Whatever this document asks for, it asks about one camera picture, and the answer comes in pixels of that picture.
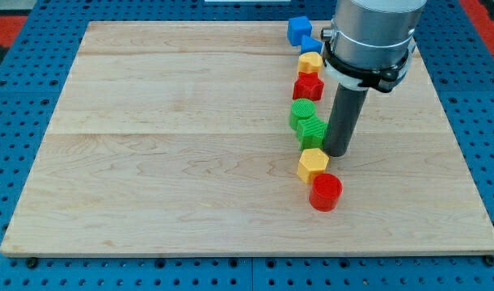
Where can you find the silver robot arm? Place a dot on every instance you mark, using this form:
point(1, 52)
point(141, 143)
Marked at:
point(372, 34)

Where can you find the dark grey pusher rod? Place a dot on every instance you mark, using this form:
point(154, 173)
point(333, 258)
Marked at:
point(345, 111)

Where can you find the green star block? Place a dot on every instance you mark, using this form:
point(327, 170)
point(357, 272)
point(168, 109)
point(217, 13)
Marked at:
point(310, 133)

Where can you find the yellow heart block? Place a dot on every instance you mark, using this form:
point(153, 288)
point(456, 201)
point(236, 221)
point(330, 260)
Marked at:
point(311, 62)

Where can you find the wooden board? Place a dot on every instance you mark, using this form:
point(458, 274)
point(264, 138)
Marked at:
point(172, 139)

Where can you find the blue cube block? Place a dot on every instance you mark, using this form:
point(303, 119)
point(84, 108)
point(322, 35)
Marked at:
point(297, 28)

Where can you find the red star block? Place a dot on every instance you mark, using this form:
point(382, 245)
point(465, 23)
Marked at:
point(308, 86)

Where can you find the red cylinder block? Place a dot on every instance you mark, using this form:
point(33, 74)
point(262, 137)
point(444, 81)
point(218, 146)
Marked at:
point(325, 192)

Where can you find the green cylinder block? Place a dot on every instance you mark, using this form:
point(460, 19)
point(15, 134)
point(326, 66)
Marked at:
point(300, 109)

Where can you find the yellow hexagon block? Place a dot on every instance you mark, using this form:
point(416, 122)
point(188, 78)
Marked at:
point(312, 162)

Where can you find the blue triangle block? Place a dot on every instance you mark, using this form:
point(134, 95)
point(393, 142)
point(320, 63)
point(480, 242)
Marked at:
point(310, 44)

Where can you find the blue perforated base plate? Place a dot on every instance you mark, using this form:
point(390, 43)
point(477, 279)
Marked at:
point(35, 68)

